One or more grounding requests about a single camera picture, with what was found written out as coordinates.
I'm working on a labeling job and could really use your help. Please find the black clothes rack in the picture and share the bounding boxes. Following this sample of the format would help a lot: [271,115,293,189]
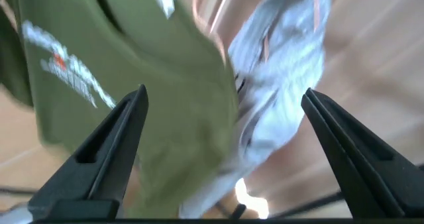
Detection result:
[0,186,424,219]

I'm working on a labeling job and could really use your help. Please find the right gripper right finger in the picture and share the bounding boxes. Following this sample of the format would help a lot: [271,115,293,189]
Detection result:
[300,87,424,219]

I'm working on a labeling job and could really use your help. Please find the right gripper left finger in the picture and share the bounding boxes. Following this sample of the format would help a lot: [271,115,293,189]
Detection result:
[26,84,149,220]

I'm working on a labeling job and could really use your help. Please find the pale grey shorts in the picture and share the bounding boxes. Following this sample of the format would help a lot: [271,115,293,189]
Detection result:
[178,0,333,219]

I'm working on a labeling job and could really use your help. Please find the green long-sleeved shirt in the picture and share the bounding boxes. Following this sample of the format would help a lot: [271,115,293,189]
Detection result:
[0,0,239,219]

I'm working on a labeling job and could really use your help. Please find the beige curtain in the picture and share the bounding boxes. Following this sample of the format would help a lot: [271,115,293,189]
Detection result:
[172,0,424,218]

